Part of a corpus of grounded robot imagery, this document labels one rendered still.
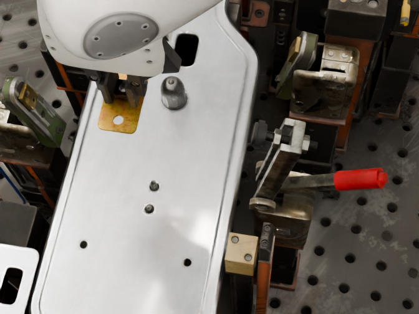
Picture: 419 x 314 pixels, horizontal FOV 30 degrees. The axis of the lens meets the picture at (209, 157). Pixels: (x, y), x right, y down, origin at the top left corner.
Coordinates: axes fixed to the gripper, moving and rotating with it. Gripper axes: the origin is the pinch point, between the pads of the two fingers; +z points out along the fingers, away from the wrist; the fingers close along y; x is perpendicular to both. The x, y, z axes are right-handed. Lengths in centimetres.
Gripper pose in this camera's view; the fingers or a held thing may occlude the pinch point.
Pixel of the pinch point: (121, 81)
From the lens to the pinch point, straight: 74.1
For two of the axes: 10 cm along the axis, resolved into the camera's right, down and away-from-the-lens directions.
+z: 0.4, 3.9, 9.2
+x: -1.8, 9.1, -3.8
